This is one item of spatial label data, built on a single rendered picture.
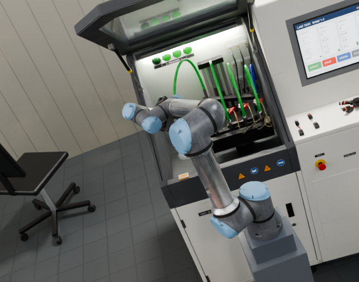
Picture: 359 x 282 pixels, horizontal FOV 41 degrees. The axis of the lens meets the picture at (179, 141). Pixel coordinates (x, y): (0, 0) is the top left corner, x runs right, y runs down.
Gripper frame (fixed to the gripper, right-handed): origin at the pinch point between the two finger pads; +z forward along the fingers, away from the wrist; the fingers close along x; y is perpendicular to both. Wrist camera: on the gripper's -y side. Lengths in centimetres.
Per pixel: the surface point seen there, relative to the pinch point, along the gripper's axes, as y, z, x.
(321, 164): 20, 51, 47
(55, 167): 10, 33, -169
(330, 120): -2, 50, 53
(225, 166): 21.8, 19.6, 12.1
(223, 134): 2.6, 30.4, 2.0
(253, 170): 23.4, 31.0, 20.6
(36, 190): 29, 15, -165
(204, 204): 40.2, 23.9, -5.2
